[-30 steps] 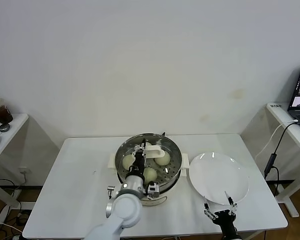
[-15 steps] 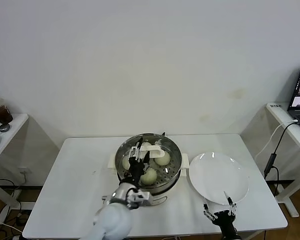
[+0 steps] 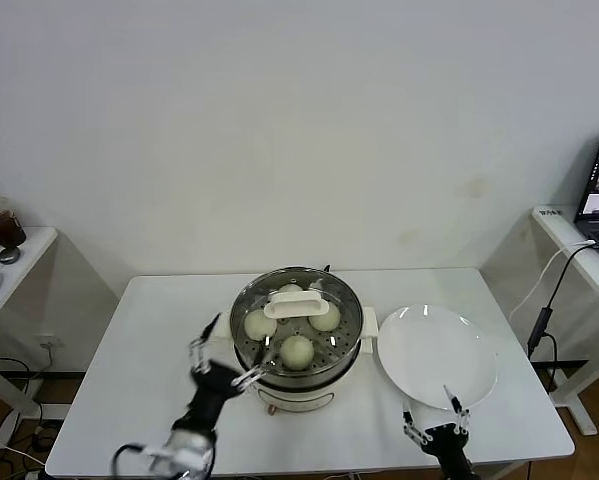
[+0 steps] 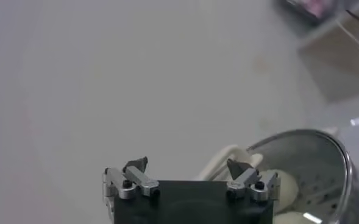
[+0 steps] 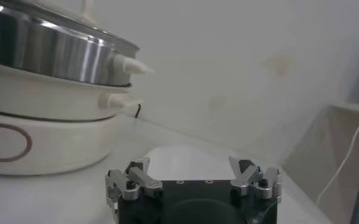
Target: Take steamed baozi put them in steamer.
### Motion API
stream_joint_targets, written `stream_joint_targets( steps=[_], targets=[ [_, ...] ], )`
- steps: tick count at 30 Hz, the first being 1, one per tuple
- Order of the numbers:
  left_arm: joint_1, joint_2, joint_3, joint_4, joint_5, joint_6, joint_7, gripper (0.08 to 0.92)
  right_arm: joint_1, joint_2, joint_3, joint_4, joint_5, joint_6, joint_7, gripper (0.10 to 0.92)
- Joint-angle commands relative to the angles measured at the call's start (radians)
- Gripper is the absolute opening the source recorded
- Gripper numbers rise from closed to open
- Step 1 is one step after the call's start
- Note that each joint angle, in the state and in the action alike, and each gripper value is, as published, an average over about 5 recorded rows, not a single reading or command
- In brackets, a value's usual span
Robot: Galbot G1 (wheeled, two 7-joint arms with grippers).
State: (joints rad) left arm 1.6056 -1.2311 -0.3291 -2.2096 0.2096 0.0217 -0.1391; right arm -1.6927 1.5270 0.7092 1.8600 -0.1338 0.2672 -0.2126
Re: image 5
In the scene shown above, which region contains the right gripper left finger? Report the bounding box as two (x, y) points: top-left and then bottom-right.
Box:
(105, 156), (163, 208)

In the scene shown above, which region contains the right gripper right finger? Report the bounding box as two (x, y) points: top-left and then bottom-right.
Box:
(227, 155), (282, 203)

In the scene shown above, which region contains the glass lid with cream handle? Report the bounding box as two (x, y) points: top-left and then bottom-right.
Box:
(2, 0), (141, 57)

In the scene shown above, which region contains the stainless steel steamer basket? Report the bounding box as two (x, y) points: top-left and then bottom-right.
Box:
(0, 2), (155, 88)

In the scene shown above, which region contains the cream electric cooker base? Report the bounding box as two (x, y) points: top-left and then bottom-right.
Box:
(0, 60), (143, 177)

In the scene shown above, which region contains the white charging cable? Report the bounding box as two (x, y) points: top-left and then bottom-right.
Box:
(315, 108), (359, 206)

